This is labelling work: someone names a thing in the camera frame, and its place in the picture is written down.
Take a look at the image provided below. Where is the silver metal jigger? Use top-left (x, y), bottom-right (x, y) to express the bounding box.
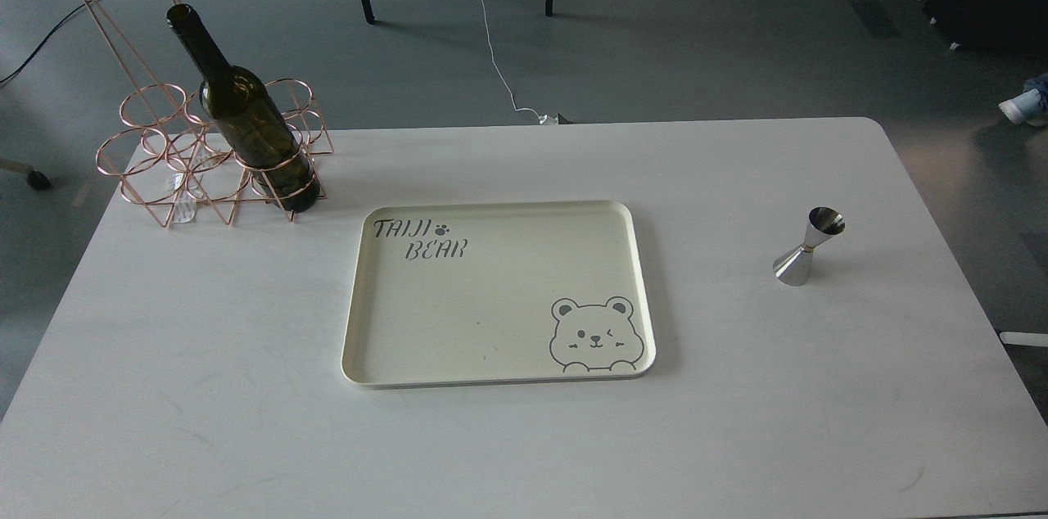
top-left (772, 206), bottom-right (846, 287)

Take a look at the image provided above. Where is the dark green wine bottle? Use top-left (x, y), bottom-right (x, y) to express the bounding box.
top-left (167, 3), bottom-right (321, 214)

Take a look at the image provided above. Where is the cream bear serving tray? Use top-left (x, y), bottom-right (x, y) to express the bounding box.
top-left (343, 201), bottom-right (657, 387)

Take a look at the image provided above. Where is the white sneaker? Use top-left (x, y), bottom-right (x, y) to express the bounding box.
top-left (998, 89), bottom-right (1047, 128)

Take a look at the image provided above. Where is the copper wire wine rack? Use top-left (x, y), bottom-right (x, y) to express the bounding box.
top-left (83, 0), bottom-right (334, 228)

